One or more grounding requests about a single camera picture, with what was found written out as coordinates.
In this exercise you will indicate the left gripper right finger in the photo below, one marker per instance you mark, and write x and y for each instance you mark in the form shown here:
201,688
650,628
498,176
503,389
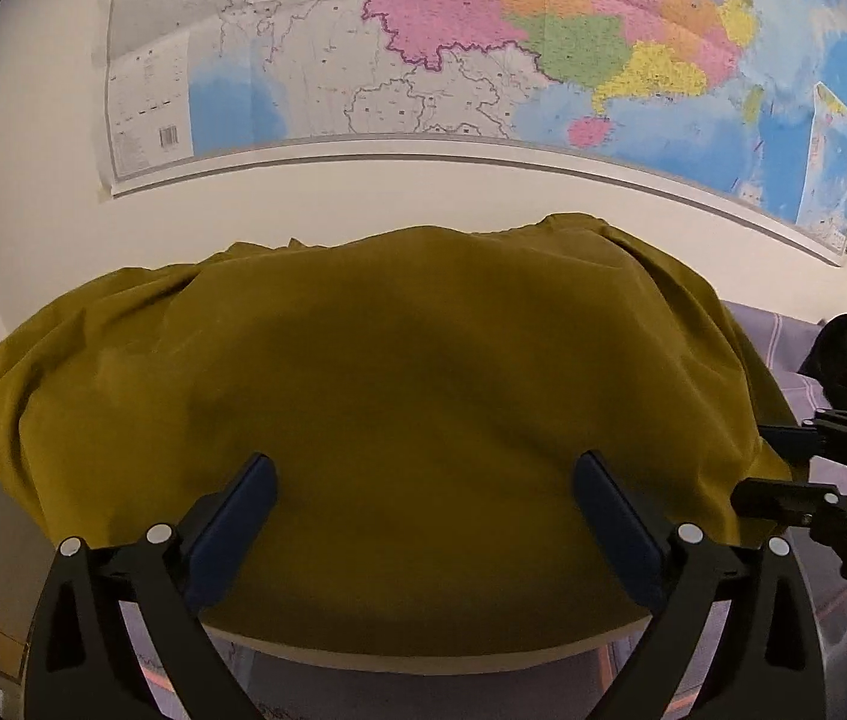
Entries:
768,661

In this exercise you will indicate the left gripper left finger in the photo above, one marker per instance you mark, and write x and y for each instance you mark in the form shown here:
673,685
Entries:
81,662

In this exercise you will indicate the olive brown jacket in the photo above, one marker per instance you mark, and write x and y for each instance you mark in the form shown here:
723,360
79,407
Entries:
424,395

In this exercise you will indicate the cream pillow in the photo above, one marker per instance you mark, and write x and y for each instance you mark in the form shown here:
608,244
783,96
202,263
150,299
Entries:
432,665

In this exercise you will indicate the colourful wall map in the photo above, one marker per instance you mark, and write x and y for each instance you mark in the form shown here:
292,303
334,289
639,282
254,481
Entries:
744,101

